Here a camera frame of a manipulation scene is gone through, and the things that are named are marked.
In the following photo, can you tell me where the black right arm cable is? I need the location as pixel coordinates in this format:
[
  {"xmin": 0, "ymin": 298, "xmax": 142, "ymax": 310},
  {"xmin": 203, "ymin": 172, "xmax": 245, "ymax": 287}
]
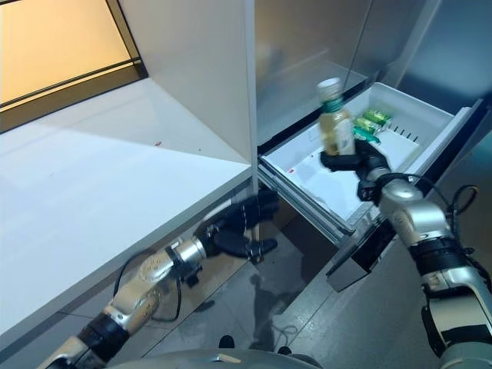
[{"xmin": 384, "ymin": 171, "xmax": 492, "ymax": 278}]

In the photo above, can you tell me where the orange window with black frame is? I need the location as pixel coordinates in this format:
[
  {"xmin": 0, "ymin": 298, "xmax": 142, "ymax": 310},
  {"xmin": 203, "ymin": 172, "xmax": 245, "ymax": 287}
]
[{"xmin": 0, "ymin": 0, "xmax": 149, "ymax": 115}]

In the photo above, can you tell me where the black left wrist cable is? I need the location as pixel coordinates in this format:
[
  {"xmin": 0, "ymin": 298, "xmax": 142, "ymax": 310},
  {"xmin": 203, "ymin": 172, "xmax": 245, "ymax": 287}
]
[{"xmin": 113, "ymin": 253, "xmax": 184, "ymax": 324}]

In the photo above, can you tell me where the white fridge drawer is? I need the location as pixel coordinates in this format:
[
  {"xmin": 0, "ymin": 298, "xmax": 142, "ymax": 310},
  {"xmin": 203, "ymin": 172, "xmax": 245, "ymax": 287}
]
[{"xmin": 258, "ymin": 81, "xmax": 484, "ymax": 293}]

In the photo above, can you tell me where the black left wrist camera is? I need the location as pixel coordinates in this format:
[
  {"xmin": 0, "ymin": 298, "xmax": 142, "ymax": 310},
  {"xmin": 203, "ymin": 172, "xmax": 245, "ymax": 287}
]
[{"xmin": 184, "ymin": 264, "xmax": 203, "ymax": 288}]

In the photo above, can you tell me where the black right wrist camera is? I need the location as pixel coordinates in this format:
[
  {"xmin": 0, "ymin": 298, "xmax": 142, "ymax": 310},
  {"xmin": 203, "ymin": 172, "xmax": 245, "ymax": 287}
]
[{"xmin": 357, "ymin": 180, "xmax": 380, "ymax": 201}]

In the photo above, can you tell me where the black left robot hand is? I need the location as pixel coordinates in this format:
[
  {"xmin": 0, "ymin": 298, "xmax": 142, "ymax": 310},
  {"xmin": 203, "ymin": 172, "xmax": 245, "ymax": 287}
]
[{"xmin": 194, "ymin": 190, "xmax": 280, "ymax": 264}]

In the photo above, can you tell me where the stainless steel fridge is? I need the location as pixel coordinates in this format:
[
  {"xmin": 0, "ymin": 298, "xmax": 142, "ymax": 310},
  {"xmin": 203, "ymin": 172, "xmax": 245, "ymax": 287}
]
[{"xmin": 253, "ymin": 0, "xmax": 492, "ymax": 293}]

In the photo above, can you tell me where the tall white cabinet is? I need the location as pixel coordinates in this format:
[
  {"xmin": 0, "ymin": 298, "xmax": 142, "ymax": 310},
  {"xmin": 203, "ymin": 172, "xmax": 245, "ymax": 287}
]
[{"xmin": 118, "ymin": 0, "xmax": 259, "ymax": 262}]

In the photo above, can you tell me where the grey robot torso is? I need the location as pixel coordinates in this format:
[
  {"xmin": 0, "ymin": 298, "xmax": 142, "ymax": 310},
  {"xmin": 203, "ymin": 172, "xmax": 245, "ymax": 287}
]
[{"xmin": 111, "ymin": 347, "xmax": 320, "ymax": 369}]

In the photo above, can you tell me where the green drink can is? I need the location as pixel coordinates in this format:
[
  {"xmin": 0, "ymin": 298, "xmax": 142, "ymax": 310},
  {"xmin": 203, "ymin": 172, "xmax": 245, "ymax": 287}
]
[
  {"xmin": 351, "ymin": 126, "xmax": 381, "ymax": 144},
  {"xmin": 353, "ymin": 117, "xmax": 380, "ymax": 134},
  {"xmin": 364, "ymin": 110, "xmax": 390, "ymax": 126}
]

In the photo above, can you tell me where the white floor cable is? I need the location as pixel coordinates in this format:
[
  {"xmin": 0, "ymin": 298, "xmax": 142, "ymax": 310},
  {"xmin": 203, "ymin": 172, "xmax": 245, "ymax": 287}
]
[{"xmin": 268, "ymin": 322, "xmax": 299, "ymax": 349}]

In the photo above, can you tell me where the clear yellow drink bottle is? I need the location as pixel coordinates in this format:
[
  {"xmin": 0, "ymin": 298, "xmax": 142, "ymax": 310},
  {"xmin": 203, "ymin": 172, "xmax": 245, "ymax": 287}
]
[{"xmin": 315, "ymin": 78, "xmax": 357, "ymax": 157}]

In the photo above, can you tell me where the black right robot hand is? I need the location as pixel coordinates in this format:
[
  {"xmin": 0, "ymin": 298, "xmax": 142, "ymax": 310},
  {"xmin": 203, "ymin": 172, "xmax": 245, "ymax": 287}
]
[{"xmin": 319, "ymin": 138, "xmax": 391, "ymax": 181}]

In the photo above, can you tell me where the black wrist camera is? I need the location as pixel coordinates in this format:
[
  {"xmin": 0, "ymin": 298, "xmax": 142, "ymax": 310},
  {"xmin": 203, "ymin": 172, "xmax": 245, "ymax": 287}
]
[
  {"xmin": 357, "ymin": 180, "xmax": 380, "ymax": 201},
  {"xmin": 184, "ymin": 264, "xmax": 203, "ymax": 288}
]

